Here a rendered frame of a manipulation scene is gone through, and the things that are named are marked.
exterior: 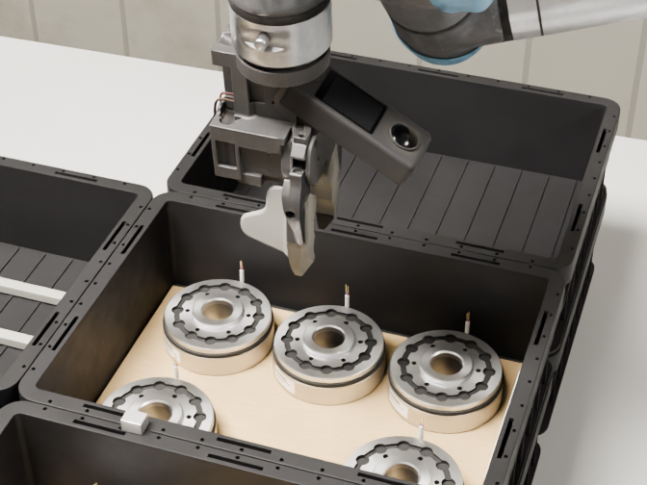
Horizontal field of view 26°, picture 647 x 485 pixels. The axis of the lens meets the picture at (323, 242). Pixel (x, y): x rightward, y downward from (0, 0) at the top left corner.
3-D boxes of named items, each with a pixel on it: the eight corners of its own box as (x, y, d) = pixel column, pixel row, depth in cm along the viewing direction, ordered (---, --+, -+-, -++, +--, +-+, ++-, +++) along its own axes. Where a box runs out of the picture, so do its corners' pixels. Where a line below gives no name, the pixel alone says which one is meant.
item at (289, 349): (397, 322, 131) (397, 318, 131) (365, 394, 124) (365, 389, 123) (295, 299, 134) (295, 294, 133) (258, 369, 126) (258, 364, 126)
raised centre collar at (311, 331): (362, 330, 130) (362, 324, 129) (346, 365, 126) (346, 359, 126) (312, 319, 131) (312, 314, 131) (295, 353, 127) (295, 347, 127)
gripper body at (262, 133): (248, 124, 116) (238, 4, 108) (348, 144, 114) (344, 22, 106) (214, 184, 111) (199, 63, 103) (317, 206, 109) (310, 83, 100)
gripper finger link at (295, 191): (297, 220, 114) (299, 127, 110) (317, 225, 114) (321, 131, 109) (276, 249, 111) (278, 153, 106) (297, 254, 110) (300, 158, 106)
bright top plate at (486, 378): (517, 352, 128) (517, 347, 128) (479, 425, 121) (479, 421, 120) (414, 322, 131) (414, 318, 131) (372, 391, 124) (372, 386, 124)
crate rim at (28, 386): (566, 292, 127) (569, 271, 125) (490, 538, 105) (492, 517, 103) (161, 207, 137) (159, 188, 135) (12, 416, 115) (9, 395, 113)
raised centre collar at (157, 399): (192, 403, 122) (191, 398, 122) (172, 443, 118) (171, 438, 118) (139, 393, 123) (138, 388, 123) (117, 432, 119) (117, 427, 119)
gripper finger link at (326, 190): (282, 190, 123) (268, 125, 115) (346, 203, 122) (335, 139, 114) (271, 217, 122) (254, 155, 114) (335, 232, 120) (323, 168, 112)
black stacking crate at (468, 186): (608, 192, 155) (621, 105, 148) (555, 368, 133) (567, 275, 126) (271, 129, 165) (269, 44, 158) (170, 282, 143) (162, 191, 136)
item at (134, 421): (149, 423, 111) (148, 413, 110) (142, 436, 110) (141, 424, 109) (128, 418, 111) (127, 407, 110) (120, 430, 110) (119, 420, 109)
